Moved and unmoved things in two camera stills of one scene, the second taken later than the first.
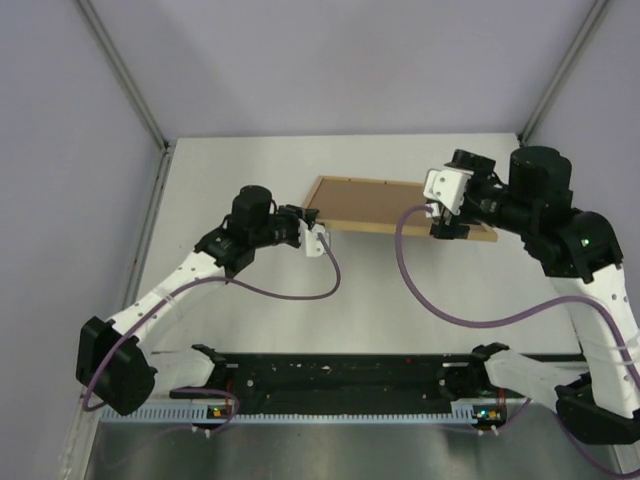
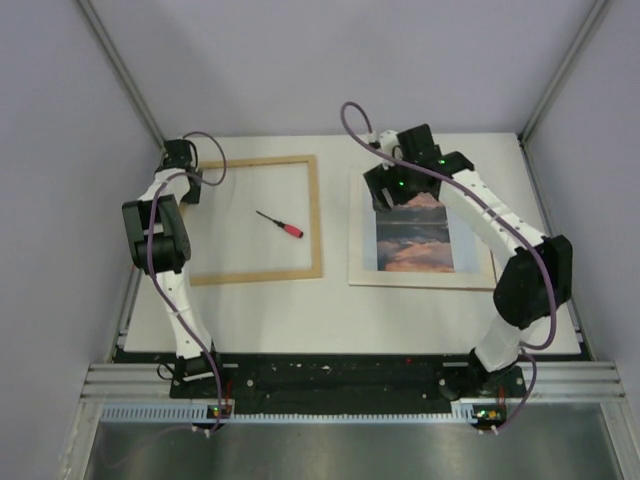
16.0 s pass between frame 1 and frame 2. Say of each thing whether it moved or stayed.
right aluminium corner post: stayed
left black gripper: moved
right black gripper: moved
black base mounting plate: stayed
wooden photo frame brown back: moved
